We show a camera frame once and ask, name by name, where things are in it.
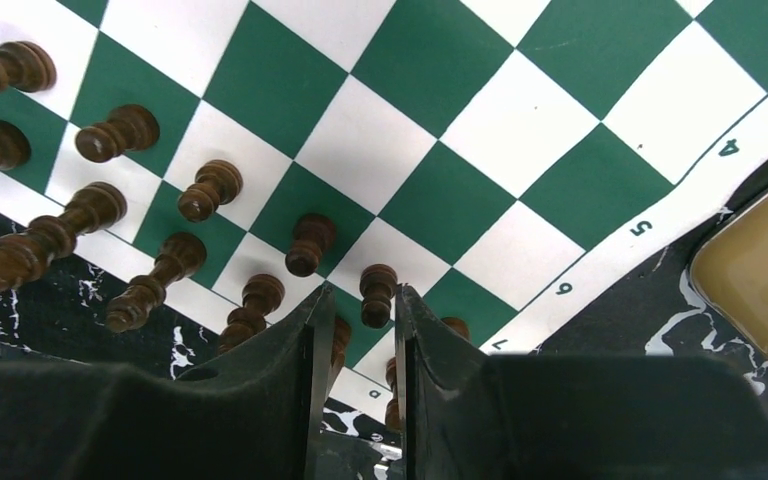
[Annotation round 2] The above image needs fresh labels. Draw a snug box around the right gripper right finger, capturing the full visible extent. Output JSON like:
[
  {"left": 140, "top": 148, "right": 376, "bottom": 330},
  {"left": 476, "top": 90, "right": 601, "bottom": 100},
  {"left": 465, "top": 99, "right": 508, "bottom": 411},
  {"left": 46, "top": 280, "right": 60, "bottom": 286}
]
[{"left": 395, "top": 285, "right": 768, "bottom": 479}]

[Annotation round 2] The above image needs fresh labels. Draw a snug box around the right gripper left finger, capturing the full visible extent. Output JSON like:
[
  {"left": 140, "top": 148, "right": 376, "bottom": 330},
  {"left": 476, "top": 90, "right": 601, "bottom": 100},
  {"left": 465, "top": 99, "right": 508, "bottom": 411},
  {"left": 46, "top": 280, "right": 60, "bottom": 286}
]
[{"left": 0, "top": 285, "right": 336, "bottom": 479}]

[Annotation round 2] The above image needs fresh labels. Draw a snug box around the brown pawn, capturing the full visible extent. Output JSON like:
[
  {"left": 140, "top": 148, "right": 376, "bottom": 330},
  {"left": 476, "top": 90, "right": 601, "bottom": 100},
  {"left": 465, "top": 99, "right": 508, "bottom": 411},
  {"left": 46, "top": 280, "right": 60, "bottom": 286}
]
[
  {"left": 0, "top": 41, "right": 57, "bottom": 93},
  {"left": 285, "top": 213, "right": 337, "bottom": 277},
  {"left": 359, "top": 264, "right": 398, "bottom": 329},
  {"left": 177, "top": 159, "right": 244, "bottom": 223},
  {"left": 75, "top": 104, "right": 160, "bottom": 163},
  {"left": 441, "top": 317, "right": 471, "bottom": 342}
]

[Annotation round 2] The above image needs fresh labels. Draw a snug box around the brown rook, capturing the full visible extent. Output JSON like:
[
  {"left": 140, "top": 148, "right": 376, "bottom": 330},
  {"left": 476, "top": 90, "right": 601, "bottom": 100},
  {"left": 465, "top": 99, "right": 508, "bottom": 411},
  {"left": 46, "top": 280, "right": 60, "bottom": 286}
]
[{"left": 330, "top": 315, "right": 352, "bottom": 372}]

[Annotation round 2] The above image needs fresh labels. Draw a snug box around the brown bishop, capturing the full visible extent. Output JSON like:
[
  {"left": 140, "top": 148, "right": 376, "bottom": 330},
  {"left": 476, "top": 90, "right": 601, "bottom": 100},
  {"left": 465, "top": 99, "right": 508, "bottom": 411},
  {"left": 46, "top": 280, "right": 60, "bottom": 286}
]
[{"left": 217, "top": 274, "right": 285, "bottom": 355}]

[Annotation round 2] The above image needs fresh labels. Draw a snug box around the brown queen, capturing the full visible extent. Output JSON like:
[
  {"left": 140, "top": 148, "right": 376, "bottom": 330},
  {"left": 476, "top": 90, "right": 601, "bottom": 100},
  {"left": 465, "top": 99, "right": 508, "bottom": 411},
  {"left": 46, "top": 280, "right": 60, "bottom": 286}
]
[{"left": 105, "top": 232, "right": 207, "bottom": 333}]

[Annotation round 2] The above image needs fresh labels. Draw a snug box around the brown king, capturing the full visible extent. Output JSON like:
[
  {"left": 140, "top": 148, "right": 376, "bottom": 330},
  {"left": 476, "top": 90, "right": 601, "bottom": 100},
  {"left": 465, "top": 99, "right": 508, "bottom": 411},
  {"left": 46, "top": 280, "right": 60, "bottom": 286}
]
[{"left": 0, "top": 181, "right": 127, "bottom": 292}]

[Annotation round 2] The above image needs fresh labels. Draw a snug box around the green white chess board mat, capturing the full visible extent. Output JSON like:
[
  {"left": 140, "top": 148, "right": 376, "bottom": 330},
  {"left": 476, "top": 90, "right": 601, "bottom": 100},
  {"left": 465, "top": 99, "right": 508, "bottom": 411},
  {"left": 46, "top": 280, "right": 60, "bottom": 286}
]
[{"left": 0, "top": 1, "right": 768, "bottom": 419}]

